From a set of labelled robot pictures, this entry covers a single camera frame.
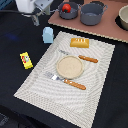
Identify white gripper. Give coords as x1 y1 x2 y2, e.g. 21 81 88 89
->
15 0 54 26

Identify light blue milk carton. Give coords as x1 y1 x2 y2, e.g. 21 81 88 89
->
42 27 54 43

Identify red tomato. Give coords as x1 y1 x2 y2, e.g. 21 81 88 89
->
62 4 71 13

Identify yellow butter box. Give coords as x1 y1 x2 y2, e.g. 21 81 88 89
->
20 52 33 69

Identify left grey pot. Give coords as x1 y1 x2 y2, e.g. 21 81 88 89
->
56 2 79 20

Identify grey pot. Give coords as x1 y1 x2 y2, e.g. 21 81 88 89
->
56 2 79 20
80 3 108 26

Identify right grey pot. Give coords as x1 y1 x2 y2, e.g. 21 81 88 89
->
80 3 108 26

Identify round wooden plate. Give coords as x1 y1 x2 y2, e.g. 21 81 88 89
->
56 55 84 79

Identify beige bowl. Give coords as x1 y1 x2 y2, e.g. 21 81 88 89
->
119 5 128 30

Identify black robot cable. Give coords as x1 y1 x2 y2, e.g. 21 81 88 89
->
0 9 26 16

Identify wooden handled fork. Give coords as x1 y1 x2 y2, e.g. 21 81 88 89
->
45 72 86 90

